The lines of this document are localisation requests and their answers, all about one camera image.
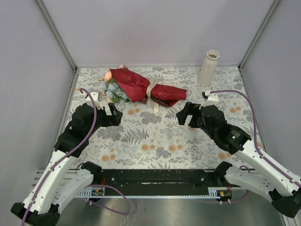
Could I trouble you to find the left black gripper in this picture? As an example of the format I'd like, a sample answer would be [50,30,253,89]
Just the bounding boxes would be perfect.
[86,102,123,137]

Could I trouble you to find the artificial flower bunch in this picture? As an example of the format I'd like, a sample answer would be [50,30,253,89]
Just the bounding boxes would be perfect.
[99,69,130,103]

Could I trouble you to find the cream ribbon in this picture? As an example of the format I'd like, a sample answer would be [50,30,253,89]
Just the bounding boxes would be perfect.
[145,76,165,114]

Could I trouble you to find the red wrapping paper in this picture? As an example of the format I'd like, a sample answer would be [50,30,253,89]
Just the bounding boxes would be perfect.
[110,68,187,107]

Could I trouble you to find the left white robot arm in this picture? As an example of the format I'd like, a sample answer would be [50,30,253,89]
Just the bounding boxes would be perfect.
[11,103,123,226]

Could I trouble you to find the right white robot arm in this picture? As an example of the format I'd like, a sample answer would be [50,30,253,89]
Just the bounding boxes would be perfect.
[176,102,301,218]

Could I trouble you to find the white ribbed vase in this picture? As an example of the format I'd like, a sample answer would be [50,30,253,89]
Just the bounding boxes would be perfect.
[198,50,220,87]

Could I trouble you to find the floral table mat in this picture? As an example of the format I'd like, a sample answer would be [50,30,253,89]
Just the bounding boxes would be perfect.
[71,66,259,169]

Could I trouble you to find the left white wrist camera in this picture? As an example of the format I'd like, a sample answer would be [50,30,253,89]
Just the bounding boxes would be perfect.
[81,90,107,110]

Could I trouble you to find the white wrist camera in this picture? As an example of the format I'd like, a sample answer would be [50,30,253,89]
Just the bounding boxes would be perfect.
[81,90,107,110]
[201,90,219,107]

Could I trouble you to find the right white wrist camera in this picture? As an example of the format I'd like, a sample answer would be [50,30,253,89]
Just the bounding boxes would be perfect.
[201,90,219,107]

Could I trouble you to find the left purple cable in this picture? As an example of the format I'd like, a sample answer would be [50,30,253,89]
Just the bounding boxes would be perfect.
[22,88,131,226]

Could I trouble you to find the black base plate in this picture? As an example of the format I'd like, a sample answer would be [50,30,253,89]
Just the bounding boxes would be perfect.
[92,169,228,194]

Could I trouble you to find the white slotted cable duct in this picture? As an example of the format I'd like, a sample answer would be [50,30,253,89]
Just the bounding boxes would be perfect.
[75,188,219,199]

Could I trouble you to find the left aluminium frame post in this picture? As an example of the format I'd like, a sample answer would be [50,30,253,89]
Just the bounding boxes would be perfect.
[34,0,78,72]

